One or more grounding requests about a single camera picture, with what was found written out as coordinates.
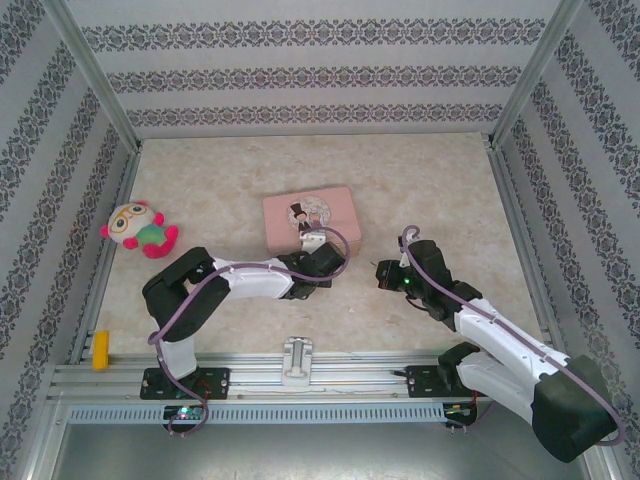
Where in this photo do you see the pink tin box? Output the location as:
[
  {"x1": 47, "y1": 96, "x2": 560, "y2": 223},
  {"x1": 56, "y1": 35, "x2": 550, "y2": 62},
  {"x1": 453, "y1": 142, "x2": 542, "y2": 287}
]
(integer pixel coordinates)
[{"x1": 261, "y1": 185, "x2": 363, "y2": 260}]

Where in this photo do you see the grey metal panel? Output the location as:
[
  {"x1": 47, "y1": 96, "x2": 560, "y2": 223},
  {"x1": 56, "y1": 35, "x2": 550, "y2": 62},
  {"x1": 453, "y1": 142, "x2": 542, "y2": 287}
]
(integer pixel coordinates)
[{"x1": 48, "y1": 422, "x2": 610, "y2": 480}]

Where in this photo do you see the plush doll with glasses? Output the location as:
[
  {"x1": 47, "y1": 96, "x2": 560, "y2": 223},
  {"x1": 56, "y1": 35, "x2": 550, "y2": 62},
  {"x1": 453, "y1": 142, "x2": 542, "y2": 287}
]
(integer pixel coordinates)
[{"x1": 98, "y1": 198, "x2": 181, "y2": 260}]

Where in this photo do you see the left circuit board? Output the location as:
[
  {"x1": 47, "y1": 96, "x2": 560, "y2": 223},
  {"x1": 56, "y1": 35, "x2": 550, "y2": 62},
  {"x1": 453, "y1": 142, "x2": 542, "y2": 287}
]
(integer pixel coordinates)
[{"x1": 163, "y1": 405, "x2": 207, "y2": 422}]

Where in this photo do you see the yellow block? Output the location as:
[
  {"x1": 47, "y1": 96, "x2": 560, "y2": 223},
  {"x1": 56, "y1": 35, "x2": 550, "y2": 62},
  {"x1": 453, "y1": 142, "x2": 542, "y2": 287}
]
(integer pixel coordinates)
[{"x1": 93, "y1": 329, "x2": 112, "y2": 372}]

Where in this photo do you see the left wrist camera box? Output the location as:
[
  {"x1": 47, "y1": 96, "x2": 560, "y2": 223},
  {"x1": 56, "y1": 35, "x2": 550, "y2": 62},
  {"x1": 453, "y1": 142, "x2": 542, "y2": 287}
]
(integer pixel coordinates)
[{"x1": 298, "y1": 228, "x2": 328, "y2": 254}]

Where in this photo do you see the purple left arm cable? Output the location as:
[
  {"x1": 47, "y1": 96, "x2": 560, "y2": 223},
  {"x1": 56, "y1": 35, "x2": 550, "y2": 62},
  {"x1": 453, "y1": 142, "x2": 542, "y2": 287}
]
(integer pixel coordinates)
[{"x1": 146, "y1": 225, "x2": 351, "y2": 439}]

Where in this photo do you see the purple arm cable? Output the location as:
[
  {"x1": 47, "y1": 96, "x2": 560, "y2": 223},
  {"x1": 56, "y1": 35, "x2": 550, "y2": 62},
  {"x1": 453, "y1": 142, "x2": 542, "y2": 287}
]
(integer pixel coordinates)
[
  {"x1": 146, "y1": 225, "x2": 351, "y2": 439},
  {"x1": 399, "y1": 225, "x2": 627, "y2": 449}
]

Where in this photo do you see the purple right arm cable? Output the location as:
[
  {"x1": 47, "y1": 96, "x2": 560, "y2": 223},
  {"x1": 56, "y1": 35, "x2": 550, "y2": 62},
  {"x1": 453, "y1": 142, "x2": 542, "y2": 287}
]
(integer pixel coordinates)
[{"x1": 399, "y1": 225, "x2": 627, "y2": 449}]

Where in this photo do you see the aluminium side rail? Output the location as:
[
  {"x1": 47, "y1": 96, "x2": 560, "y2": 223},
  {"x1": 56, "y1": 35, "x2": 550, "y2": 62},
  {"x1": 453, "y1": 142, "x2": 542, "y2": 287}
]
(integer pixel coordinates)
[
  {"x1": 68, "y1": 139, "x2": 145, "y2": 367},
  {"x1": 485, "y1": 138, "x2": 570, "y2": 361}
]

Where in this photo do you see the aluminium cross rail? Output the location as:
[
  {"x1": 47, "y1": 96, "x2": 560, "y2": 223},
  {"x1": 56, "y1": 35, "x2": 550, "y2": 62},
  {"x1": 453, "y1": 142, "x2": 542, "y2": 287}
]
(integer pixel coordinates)
[{"x1": 47, "y1": 350, "x2": 592, "y2": 402}]

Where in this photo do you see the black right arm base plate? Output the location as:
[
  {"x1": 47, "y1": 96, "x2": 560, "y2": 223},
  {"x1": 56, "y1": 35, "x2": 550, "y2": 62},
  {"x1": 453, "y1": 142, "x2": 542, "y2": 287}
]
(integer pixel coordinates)
[{"x1": 406, "y1": 363, "x2": 499, "y2": 400}]

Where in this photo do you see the white clamp bracket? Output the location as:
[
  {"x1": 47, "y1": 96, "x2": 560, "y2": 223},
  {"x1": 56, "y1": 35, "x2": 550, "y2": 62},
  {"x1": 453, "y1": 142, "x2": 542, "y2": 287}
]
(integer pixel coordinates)
[{"x1": 281, "y1": 335, "x2": 317, "y2": 389}]

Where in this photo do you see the grey slotted cable duct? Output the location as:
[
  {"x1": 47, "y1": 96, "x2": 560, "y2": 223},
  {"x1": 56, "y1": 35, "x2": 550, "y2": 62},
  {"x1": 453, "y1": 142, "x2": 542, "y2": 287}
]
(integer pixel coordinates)
[{"x1": 66, "y1": 403, "x2": 447, "y2": 424}]

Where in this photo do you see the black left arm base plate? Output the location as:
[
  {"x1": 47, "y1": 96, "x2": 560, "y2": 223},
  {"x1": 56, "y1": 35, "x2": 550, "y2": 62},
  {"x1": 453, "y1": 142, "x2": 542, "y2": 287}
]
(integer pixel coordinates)
[{"x1": 139, "y1": 366, "x2": 232, "y2": 402}]

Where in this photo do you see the aluminium corner post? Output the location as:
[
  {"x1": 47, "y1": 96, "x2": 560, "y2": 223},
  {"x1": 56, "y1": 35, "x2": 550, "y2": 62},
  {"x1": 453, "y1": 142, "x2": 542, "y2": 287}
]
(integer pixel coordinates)
[
  {"x1": 486, "y1": 0, "x2": 589, "y2": 149},
  {"x1": 38, "y1": 0, "x2": 144, "y2": 151}
]

